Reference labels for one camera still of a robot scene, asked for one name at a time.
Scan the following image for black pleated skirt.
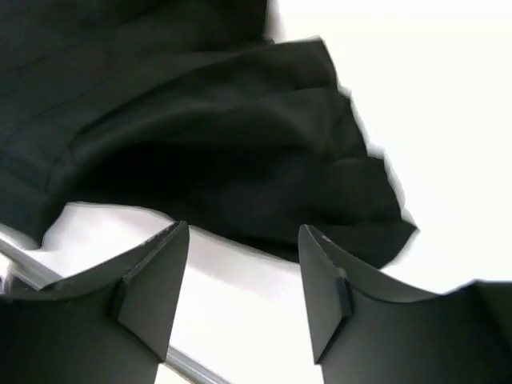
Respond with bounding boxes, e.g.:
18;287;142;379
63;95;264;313
68;39;417;268

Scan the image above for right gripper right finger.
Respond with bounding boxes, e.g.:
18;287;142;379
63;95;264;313
298;226;511;384

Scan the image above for folded black skirt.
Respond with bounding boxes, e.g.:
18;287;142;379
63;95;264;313
1;1;268;246

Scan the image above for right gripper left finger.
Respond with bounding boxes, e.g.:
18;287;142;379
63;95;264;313
0;220;190;384

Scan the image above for aluminium table frame rail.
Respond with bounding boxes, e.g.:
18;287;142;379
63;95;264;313
0;231;233;384

